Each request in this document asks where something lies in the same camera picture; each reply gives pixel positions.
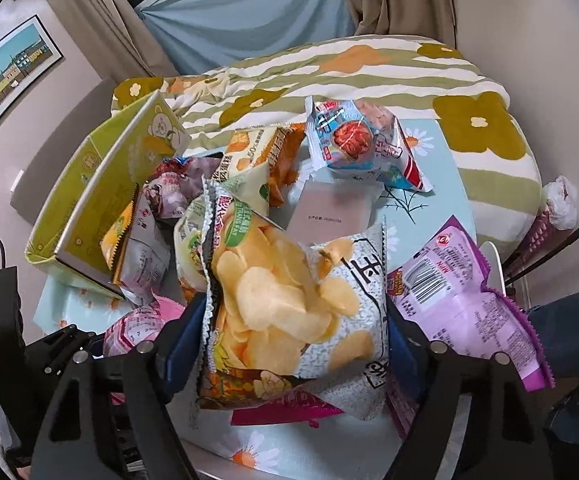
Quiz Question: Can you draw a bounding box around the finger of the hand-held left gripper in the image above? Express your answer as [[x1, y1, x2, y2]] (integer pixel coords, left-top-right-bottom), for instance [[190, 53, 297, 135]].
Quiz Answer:
[[24, 325, 105, 363]]

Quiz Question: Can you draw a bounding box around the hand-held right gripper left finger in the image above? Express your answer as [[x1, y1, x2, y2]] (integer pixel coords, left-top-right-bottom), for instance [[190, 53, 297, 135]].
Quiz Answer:
[[32, 292, 210, 480]]

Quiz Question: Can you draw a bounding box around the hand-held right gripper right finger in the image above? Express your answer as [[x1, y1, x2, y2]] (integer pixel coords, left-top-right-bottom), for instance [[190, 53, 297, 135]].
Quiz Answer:
[[384, 305, 553, 480]]

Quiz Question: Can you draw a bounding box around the white potato chip bag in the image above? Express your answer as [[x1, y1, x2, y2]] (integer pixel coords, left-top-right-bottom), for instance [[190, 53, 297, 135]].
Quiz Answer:
[[197, 180, 390, 423]]

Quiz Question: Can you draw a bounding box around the green fabric storage box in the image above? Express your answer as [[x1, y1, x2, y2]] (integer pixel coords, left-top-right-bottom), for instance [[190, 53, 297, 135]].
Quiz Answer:
[[24, 91, 193, 301]]

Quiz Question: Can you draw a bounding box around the small pink translucent packet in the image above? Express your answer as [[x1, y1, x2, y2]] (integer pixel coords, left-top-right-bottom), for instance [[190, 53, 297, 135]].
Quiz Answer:
[[284, 172, 385, 243]]

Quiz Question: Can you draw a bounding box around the pink round snack packet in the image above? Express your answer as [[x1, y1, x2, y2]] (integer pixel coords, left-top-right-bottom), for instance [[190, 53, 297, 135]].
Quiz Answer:
[[102, 296, 190, 361]]

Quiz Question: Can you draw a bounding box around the grey and yellow snack packet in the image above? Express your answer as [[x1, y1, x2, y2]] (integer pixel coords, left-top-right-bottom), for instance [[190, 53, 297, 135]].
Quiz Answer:
[[102, 182, 173, 306]]

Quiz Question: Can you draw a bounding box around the green chip packet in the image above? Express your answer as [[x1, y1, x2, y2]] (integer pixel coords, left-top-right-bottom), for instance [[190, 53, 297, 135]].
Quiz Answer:
[[172, 192, 220, 306]]

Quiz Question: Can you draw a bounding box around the magenta snack packet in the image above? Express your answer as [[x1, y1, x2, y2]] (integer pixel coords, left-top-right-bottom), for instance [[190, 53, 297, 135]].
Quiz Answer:
[[230, 385, 345, 428]]

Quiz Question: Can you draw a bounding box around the purple grey snack packet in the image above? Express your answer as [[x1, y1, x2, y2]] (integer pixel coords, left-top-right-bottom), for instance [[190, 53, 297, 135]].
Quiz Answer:
[[142, 155, 225, 221]]

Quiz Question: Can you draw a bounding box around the daisy print tablecloth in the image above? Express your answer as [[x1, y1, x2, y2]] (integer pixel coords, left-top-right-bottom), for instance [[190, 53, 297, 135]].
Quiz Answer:
[[34, 115, 477, 466]]

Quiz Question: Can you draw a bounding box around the person's leg in jeans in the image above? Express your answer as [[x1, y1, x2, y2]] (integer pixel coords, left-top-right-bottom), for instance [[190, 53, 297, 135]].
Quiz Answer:
[[524, 285, 579, 480]]

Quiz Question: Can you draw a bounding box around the pink checkered cloth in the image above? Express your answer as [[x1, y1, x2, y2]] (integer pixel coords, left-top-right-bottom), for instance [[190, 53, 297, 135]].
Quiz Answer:
[[517, 210, 553, 261]]

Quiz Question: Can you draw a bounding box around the orange yellow snack bag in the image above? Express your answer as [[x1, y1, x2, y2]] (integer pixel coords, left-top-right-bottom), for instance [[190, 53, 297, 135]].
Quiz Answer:
[[220, 127, 300, 221]]

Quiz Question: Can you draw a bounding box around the orange snack packet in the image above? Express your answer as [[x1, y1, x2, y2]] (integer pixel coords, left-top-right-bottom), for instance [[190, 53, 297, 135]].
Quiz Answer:
[[264, 122, 307, 208]]

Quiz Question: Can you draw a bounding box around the white plastic bag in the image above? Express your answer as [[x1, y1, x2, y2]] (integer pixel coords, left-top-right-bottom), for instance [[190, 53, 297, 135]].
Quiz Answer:
[[542, 175, 579, 231]]

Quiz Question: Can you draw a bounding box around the blue and red snack packet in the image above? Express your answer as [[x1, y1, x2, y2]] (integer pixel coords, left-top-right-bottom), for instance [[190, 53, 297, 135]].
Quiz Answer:
[[303, 95, 435, 195]]

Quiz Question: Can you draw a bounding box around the green striped flower blanket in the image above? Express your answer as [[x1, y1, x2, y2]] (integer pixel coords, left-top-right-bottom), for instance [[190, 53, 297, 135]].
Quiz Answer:
[[111, 34, 543, 256]]

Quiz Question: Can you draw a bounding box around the light blue sheet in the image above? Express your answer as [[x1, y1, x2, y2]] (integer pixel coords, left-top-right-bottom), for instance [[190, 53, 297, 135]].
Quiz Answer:
[[134, 0, 357, 78]]

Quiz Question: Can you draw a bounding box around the thin black cable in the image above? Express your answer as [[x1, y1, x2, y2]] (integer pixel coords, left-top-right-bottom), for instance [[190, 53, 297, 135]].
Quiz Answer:
[[499, 200, 579, 281]]

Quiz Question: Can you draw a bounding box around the framed wall picture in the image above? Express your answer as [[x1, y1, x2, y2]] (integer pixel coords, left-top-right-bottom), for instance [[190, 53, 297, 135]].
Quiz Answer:
[[0, 14, 65, 141]]

